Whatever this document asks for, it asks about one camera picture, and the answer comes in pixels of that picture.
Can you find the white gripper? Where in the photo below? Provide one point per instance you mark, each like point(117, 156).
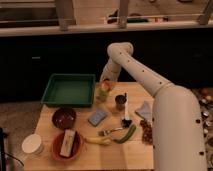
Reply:
point(109, 74)

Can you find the orange red apple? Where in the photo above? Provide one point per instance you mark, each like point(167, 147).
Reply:
point(105, 86)

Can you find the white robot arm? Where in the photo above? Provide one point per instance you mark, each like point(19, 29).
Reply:
point(178, 140)

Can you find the green plastic cup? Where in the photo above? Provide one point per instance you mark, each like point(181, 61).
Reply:
point(102, 95)

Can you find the small metal cup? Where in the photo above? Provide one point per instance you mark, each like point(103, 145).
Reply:
point(120, 101)

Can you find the green plastic tray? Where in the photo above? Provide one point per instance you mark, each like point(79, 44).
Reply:
point(73, 90)

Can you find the blue sponge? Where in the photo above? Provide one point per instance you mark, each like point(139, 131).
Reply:
point(97, 117)

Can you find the grey folded cloth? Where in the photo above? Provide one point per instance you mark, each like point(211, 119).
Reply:
point(144, 111)

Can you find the green cucumber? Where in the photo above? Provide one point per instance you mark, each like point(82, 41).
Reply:
point(127, 136)

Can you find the metal fork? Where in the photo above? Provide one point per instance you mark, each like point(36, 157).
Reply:
point(107, 132)

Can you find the dark red bowl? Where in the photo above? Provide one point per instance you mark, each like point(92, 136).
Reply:
point(64, 118)

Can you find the yellow banana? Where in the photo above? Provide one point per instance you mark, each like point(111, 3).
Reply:
point(100, 141)

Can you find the dark grape bunch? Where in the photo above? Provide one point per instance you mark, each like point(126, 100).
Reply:
point(147, 132)

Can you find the wooden block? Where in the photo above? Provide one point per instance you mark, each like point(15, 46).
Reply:
point(67, 143)

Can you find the orange bowl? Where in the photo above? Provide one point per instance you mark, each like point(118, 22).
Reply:
point(75, 152)

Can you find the white handled brush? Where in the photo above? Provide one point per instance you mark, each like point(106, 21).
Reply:
point(126, 121)

